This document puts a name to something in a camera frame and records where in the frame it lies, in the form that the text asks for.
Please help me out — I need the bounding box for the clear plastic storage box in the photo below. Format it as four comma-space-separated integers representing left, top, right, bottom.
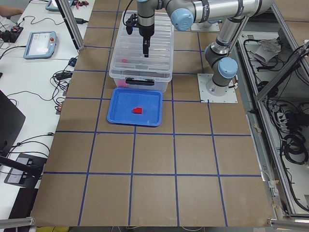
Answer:
108, 11, 175, 94

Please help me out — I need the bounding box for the blue teach pendant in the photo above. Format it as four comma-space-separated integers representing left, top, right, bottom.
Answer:
45, 0, 73, 12
23, 31, 57, 59

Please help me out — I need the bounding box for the aluminium frame post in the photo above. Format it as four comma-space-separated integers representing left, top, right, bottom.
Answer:
55, 0, 84, 51

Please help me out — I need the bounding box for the blue plastic tray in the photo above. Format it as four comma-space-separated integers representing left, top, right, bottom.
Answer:
107, 87, 163, 127

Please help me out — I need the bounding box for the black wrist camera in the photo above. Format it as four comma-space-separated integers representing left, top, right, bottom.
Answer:
126, 14, 139, 35

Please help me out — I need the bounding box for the red block in box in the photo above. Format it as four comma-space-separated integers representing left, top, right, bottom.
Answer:
117, 79, 128, 87

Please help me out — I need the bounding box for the black laptop device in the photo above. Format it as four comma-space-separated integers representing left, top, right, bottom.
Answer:
0, 91, 26, 157

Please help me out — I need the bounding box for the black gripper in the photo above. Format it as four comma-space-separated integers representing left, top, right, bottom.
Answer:
139, 24, 155, 58

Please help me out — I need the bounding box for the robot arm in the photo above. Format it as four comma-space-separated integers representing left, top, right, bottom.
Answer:
133, 0, 273, 96

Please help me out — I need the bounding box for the clear plastic box lid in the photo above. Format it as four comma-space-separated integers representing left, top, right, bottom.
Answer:
110, 11, 175, 79

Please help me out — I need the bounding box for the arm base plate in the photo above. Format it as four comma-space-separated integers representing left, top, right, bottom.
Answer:
197, 73, 238, 104
191, 20, 220, 33

